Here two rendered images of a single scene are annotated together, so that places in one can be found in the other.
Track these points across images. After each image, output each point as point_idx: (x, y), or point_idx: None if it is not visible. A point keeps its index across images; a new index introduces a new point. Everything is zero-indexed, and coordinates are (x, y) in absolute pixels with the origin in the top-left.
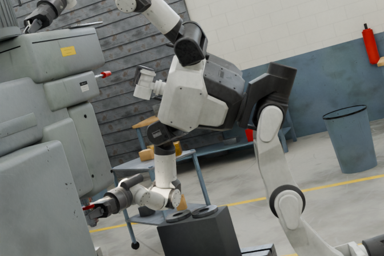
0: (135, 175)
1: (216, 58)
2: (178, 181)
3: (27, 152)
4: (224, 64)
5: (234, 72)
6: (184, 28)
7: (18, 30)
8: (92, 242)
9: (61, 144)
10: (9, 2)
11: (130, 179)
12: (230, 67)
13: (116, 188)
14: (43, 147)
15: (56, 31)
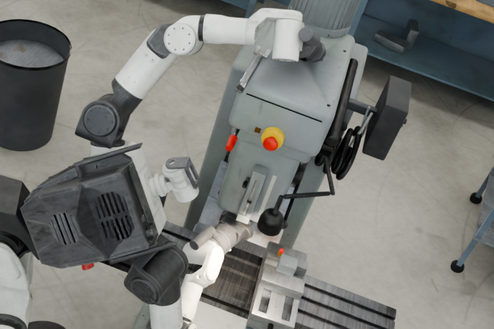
0: (198, 236)
1: (59, 187)
2: (148, 323)
3: (245, 45)
4: (50, 188)
5: (40, 186)
6: (110, 99)
7: (288, 7)
8: (212, 132)
9: (231, 66)
10: None
11: (203, 230)
12: (42, 189)
13: (219, 230)
14: (240, 53)
15: (265, 35)
